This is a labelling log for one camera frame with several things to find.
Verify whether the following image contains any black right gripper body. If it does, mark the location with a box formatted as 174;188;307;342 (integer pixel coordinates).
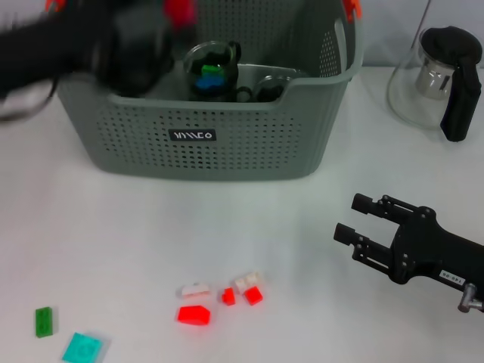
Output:
390;206;484;295

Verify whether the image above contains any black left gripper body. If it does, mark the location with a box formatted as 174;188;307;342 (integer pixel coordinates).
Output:
0;0;175;95

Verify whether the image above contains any dark red long brick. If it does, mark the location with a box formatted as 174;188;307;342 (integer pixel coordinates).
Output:
162;0;198;30

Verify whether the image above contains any glass teacup with black holder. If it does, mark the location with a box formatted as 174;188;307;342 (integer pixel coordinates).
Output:
184;40;243;94
188;81;253;103
253;74;295;103

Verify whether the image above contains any blue building brick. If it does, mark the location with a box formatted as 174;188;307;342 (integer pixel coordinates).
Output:
194;75;225;95

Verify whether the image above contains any small white building brick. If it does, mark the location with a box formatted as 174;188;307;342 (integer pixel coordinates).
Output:
180;282;211;300

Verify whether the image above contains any bright red sloped brick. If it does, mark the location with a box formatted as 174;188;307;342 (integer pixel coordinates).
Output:
176;305;213;326

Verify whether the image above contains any grey-green perforated storage basket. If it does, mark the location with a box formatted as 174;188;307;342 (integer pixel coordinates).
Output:
30;0;366;182

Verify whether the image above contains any small red building brick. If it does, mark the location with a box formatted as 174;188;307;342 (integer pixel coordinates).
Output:
244;286;264;306

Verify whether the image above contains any translucent white building brick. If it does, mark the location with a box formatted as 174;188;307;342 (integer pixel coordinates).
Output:
234;271;265;294

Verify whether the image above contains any thin grey vertical pole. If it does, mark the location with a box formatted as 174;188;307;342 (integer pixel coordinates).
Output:
414;0;432;42

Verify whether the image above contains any long green building brick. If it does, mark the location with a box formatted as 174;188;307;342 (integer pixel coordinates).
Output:
35;306;54;338

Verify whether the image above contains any teal flat building brick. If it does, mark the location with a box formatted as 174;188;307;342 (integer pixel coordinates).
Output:
62;332;103;363

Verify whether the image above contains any right gripper plug with cable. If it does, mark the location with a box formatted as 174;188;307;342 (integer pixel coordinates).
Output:
458;282;484;313

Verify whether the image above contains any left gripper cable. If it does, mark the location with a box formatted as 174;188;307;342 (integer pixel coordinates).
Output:
0;81;58;123

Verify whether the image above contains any glass pitcher with black handle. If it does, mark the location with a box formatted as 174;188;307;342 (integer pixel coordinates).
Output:
386;25;484;143

